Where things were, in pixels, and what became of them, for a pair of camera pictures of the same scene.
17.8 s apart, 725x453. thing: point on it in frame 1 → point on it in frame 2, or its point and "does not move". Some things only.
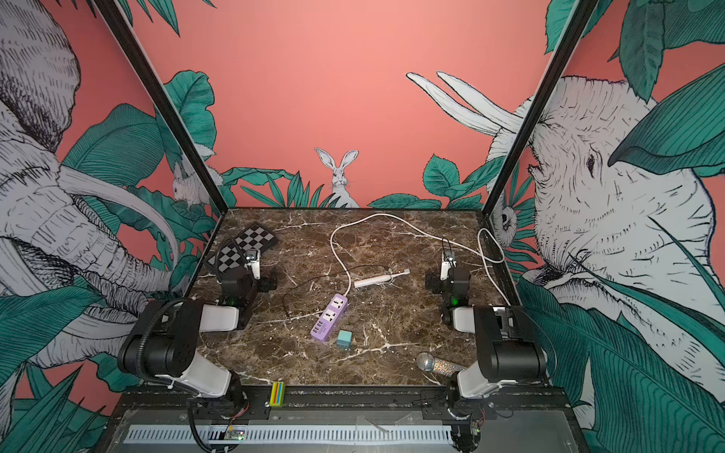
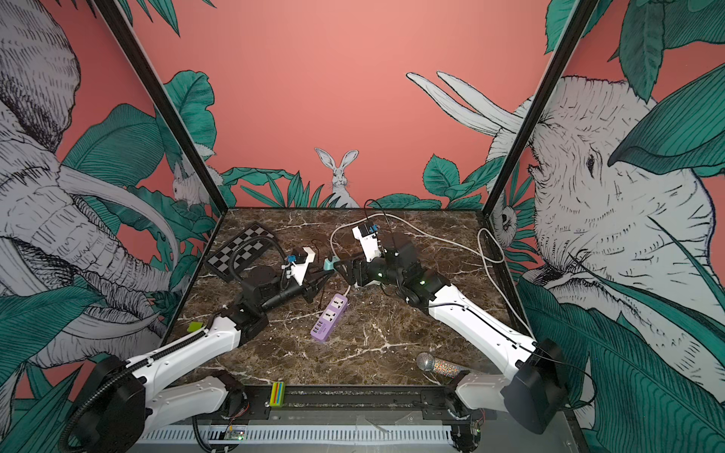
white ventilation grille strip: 294,434 does not move
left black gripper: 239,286 → 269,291
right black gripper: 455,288 → 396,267
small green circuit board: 235,435 does not move
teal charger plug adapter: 344,339 → 328,265
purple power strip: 330,317 does not move
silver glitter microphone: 428,362 does not move
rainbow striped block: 278,394 does not move
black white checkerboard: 233,254 does not move
